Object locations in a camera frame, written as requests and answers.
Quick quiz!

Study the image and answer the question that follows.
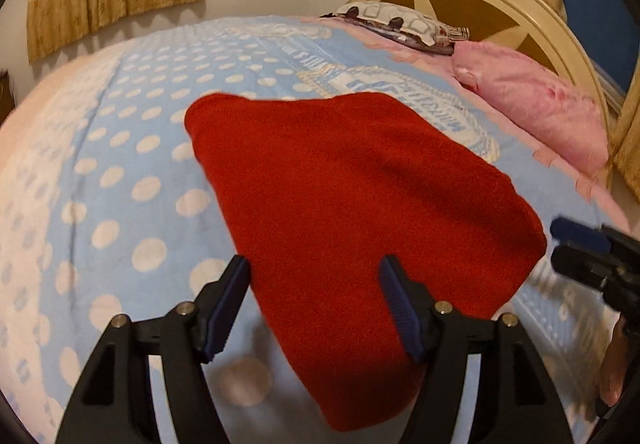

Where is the person's right hand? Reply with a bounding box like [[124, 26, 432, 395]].
[[599, 316, 639, 407]]

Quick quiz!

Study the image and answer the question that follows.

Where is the cream wooden headboard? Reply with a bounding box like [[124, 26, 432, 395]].
[[375, 0, 611, 131]]

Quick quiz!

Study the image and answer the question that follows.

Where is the pink pillow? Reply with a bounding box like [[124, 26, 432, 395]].
[[451, 42, 608, 176]]

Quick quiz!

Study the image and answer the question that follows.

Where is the red knitted garment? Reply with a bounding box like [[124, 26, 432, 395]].
[[184, 92, 547, 432]]

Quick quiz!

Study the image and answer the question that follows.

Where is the blue polka dot bedspread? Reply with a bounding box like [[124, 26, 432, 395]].
[[1, 17, 628, 443]]

